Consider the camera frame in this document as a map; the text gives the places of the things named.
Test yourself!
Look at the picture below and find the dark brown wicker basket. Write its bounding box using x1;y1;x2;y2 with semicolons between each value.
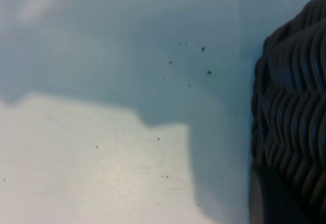
251;0;326;224

